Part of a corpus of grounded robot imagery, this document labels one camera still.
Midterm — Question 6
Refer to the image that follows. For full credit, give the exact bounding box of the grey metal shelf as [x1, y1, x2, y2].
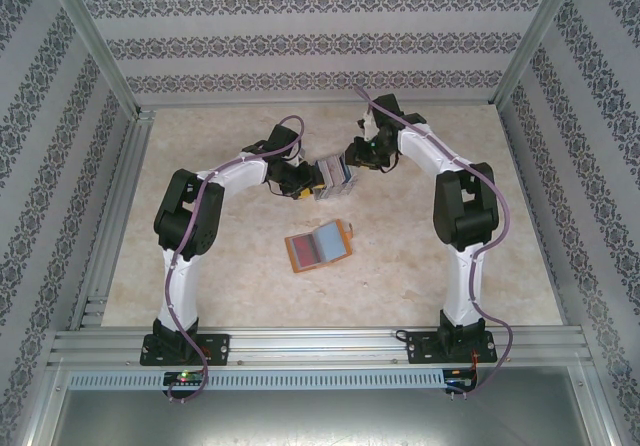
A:
[22, 365, 619, 446]

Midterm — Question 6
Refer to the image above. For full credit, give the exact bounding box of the aluminium front rail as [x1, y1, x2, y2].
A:
[47, 328, 594, 368]

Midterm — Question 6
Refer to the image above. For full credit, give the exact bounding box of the orange leather card holder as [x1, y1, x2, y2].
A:
[283, 219, 355, 273]

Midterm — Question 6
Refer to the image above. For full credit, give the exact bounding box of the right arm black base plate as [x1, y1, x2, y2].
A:
[404, 329, 499, 366]

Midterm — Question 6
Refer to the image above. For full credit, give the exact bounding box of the aluminium frame post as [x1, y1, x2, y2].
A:
[491, 0, 585, 108]
[37, 0, 142, 117]

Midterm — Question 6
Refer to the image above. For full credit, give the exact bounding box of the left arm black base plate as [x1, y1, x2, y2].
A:
[139, 333, 232, 367]

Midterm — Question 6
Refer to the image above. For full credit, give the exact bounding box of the slotted grey cable duct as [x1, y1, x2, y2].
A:
[67, 369, 447, 391]

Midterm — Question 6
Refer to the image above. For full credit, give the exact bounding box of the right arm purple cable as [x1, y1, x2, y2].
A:
[353, 84, 516, 402]

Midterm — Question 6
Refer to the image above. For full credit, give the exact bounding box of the clear plastic card box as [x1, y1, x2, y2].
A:
[314, 154, 360, 202]

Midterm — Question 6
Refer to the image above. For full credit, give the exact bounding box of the aluminium side rail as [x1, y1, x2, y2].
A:
[68, 108, 157, 331]

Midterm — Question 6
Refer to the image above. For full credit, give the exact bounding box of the right aluminium frame post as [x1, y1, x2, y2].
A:
[491, 0, 585, 108]

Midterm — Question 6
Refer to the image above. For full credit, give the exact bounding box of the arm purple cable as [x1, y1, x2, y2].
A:
[163, 114, 307, 405]
[353, 84, 516, 402]

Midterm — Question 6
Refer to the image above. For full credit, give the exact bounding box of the left aluminium frame post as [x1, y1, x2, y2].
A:
[37, 0, 142, 117]

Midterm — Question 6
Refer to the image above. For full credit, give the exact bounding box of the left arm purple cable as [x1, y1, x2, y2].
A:
[163, 114, 307, 405]

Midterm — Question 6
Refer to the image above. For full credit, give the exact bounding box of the red credit card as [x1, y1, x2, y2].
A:
[291, 234, 324, 269]

